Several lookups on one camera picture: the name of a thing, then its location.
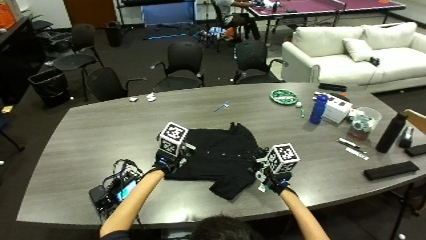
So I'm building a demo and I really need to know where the person's right hand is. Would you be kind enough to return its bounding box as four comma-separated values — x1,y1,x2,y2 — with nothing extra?
254,156,296,196

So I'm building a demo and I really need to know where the person's left hand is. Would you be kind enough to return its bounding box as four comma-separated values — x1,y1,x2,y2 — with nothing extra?
152,141,197,175

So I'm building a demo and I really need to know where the black t-shirt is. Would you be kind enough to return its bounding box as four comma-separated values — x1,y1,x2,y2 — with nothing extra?
164,121,273,202

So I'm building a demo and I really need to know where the white marker cube on left glove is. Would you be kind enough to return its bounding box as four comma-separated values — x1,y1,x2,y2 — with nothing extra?
157,121,189,158

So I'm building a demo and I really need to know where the white marker cube on glove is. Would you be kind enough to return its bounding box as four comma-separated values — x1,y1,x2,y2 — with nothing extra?
157,121,189,158
265,142,301,175

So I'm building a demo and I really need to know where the white marker cube on right glove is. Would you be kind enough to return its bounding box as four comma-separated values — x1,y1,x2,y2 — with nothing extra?
265,142,301,175

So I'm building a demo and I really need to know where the black electronics box with screen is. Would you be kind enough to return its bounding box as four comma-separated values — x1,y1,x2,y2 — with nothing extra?
88,158,145,222

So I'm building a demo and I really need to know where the the person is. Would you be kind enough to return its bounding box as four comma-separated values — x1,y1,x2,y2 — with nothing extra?
100,214,268,240

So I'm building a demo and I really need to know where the black marker pen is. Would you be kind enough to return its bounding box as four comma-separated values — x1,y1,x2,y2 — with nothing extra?
336,137,362,150

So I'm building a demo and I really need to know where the white wrapped stick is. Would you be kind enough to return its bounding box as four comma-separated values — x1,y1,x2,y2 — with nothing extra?
345,146,370,161

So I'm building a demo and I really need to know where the small blue tool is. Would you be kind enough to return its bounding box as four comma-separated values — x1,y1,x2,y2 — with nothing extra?
213,101,232,113

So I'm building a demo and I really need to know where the blue water bottle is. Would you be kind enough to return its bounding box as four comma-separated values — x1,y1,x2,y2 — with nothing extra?
308,94,330,126

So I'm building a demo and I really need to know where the white cardboard box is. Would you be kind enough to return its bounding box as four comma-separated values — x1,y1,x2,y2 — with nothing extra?
320,95,354,124

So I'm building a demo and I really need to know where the black office chair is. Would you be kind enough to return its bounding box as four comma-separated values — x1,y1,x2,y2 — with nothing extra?
151,40,207,93
52,23,105,101
232,39,290,85
84,66,149,103

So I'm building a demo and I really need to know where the black flat case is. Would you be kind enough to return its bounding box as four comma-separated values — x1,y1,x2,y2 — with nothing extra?
362,160,421,182

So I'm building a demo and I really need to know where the clear plastic container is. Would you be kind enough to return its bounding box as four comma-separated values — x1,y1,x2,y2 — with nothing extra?
348,106,384,141

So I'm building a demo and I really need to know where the black remote control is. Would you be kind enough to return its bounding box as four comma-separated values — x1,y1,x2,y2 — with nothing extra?
317,82,349,93

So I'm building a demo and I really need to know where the small black case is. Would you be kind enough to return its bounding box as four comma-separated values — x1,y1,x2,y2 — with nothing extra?
404,143,426,158

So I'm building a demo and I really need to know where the black waste bin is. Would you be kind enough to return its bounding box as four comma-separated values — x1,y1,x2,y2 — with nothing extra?
27,67,72,109

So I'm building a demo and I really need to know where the wooden chair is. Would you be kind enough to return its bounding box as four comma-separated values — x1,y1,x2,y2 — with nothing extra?
404,108,426,136

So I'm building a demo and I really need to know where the white sofa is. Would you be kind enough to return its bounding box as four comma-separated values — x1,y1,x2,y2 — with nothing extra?
281,21,426,94

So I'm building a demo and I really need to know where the white sofa cushion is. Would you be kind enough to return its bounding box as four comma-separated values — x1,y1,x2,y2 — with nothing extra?
341,37,376,63

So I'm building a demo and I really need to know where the black cabinet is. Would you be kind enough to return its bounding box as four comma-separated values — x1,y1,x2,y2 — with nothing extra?
0,14,48,106

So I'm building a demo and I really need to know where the purple table-tennis table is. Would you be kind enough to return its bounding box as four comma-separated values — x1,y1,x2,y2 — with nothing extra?
246,0,408,44

